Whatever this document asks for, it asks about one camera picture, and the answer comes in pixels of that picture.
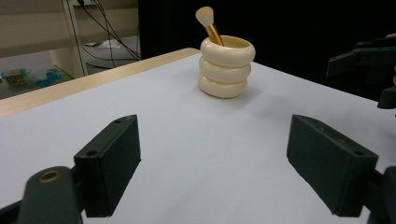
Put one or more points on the blue plastic bag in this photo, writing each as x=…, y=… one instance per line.
x=49, y=79

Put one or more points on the white table cover sheet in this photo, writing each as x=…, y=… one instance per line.
x=193, y=130

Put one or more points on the white crumpled plastic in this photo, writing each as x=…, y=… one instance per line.
x=107, y=43

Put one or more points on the black gold makeup brush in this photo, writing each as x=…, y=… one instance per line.
x=207, y=18

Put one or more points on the cream ringed brush holder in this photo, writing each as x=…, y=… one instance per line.
x=225, y=71

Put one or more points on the light wooden table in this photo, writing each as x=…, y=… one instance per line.
x=77, y=85

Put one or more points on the beige wooden shelf unit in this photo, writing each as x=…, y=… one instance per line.
x=34, y=31

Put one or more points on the green orange packet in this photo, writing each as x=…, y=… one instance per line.
x=14, y=77

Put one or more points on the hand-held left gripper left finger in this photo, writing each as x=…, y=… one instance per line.
x=107, y=168

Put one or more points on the black curtain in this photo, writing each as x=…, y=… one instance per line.
x=280, y=28

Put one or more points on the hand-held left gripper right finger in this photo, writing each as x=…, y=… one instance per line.
x=330, y=165

